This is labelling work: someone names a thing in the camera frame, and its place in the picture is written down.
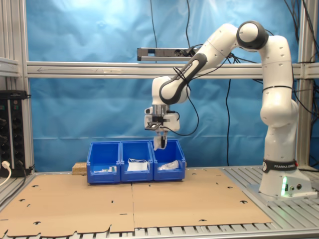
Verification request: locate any clear bag with white mask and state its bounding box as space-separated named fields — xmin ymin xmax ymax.
xmin=153 ymin=136 xmax=167 ymax=151

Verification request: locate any blue bin with white packets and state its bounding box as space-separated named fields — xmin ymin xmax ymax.
xmin=150 ymin=139 xmax=186 ymax=182

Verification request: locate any white printed flat packet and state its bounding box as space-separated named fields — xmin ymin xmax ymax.
xmin=158 ymin=160 xmax=180 ymax=171

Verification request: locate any blue bin with face masks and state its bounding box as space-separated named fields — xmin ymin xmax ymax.
xmin=120 ymin=140 xmax=154 ymax=183

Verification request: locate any stack of pale face masks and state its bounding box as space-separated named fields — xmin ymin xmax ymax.
xmin=127 ymin=157 xmax=150 ymax=172

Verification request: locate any blue bin with green-item packets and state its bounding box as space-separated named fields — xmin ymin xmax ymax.
xmin=87 ymin=141 xmax=122 ymax=185

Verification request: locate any brown cardboard sheet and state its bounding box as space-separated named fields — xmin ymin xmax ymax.
xmin=0 ymin=173 xmax=136 ymax=238
xmin=131 ymin=168 xmax=274 ymax=229

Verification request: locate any aluminium power strip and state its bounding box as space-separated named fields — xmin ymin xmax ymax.
xmin=137 ymin=47 xmax=198 ymax=62

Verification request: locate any OSB wood board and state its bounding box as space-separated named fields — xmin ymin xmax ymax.
xmin=72 ymin=162 xmax=89 ymax=176

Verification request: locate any black socket rack unit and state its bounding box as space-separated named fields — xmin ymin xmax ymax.
xmin=0 ymin=90 xmax=32 ymax=178

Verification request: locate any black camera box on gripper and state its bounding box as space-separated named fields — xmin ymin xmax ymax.
xmin=145 ymin=116 xmax=166 ymax=131

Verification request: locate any black camera cable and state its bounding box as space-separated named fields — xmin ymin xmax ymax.
xmin=165 ymin=66 xmax=200 ymax=136

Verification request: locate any black hanging cable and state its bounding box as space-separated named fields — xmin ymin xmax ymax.
xmin=225 ymin=52 xmax=233 ymax=167
xmin=185 ymin=0 xmax=192 ymax=48
xmin=149 ymin=0 xmax=159 ymax=49

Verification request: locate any horizontal aluminium frame beam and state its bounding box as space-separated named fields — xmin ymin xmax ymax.
xmin=26 ymin=61 xmax=319 ymax=80

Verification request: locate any aluminium frame post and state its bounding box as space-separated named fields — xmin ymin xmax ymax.
xmin=296 ymin=0 xmax=319 ymax=167
xmin=0 ymin=0 xmax=35 ymax=173

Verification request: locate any white plug with cable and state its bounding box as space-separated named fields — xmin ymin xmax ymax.
xmin=0 ymin=160 xmax=12 ymax=187

